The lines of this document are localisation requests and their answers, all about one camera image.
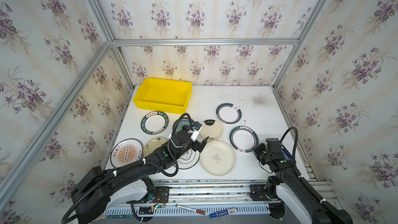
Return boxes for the large cream plate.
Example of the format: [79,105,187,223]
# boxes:
[200,141,235,176]

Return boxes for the white plate dark green rim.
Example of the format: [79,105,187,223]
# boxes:
[228,125,259,153]

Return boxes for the white plate green striped rim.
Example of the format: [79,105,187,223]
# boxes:
[216,103,242,124]

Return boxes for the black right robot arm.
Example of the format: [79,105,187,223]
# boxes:
[250,127,353,224]

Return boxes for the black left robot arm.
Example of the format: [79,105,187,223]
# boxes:
[61,131,209,224]

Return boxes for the yellow plastic bin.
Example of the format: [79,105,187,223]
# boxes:
[133,77,193,114]

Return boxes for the white plate black flower outline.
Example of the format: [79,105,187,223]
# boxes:
[177,149,200,170]

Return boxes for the dark blue floral plate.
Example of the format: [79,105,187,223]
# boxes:
[172,116,194,135]

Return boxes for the pale yellow small plate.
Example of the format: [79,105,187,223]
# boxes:
[144,136,168,157]

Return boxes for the green rim lettered plate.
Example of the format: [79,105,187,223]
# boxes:
[141,111,169,135]

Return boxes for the orange sunburst plate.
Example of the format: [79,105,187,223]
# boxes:
[110,139,144,168]

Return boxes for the red capped marker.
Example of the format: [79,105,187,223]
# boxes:
[175,204,206,215]

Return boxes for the blue marker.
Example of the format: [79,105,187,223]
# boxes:
[209,207,237,218]

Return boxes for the aluminium rail base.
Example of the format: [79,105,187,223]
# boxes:
[102,178,343,218]

